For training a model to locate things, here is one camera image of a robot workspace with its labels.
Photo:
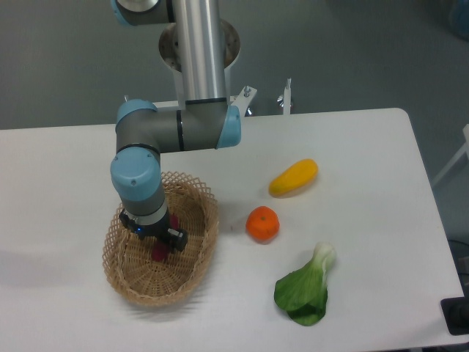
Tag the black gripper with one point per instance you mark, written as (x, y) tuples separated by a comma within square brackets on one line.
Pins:
[(176, 239)]

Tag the yellow mango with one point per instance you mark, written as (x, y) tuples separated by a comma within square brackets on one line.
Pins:
[(298, 175)]

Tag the white frame at right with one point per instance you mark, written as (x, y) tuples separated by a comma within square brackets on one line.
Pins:
[(451, 164)]

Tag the orange tangerine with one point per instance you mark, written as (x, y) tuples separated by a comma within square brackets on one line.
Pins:
[(262, 224)]

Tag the purple sweet potato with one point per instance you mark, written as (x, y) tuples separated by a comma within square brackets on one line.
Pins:
[(161, 250)]

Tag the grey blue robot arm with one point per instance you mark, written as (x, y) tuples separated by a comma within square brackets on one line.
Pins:
[(205, 120)]

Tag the black device at table edge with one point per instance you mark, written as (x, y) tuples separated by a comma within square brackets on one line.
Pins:
[(455, 312)]

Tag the woven wicker basket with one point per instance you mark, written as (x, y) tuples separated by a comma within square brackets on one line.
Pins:
[(128, 263)]

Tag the blue object top right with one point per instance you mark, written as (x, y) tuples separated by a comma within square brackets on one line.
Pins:
[(458, 18)]

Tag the white clamp post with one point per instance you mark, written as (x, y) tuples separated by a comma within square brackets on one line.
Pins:
[(285, 101)]

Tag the green bok choy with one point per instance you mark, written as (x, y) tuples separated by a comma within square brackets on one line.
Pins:
[(303, 293)]

